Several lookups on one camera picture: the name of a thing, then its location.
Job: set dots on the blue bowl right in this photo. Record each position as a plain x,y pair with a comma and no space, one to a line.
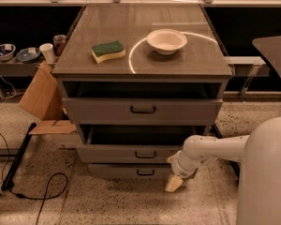
28,55

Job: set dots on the blue bowl left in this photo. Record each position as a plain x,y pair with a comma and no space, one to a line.
7,51

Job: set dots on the grey top drawer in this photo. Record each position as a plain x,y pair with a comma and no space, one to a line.
142,111

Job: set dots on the blue bowl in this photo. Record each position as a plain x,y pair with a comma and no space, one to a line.
7,51
28,55

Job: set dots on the green yellow sponge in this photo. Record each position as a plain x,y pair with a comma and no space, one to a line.
107,51

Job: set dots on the black left stand leg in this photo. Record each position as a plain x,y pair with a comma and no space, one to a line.
8,181

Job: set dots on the grey bottom drawer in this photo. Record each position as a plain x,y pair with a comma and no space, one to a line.
129,171

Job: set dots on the black right stand leg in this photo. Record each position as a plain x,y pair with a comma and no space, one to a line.
216,131

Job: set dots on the grey drawer cabinet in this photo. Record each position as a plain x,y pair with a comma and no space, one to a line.
197,71

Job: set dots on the black stand leg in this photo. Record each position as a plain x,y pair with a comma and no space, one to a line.
8,181
216,131

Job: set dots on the dark side table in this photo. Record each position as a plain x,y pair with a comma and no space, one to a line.
270,51

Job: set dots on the white paper cup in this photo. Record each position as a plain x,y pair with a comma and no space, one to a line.
48,52

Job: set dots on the cardboard box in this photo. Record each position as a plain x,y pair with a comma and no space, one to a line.
43,100

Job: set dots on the white bowl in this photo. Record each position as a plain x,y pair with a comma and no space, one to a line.
166,41

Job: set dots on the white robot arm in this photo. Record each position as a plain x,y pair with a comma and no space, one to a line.
259,153

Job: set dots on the grey drawer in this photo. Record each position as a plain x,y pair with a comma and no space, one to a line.
129,171
134,144
142,111

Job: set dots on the brown glass jar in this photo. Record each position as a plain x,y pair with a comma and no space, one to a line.
59,42

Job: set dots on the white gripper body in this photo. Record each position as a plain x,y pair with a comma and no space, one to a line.
180,165

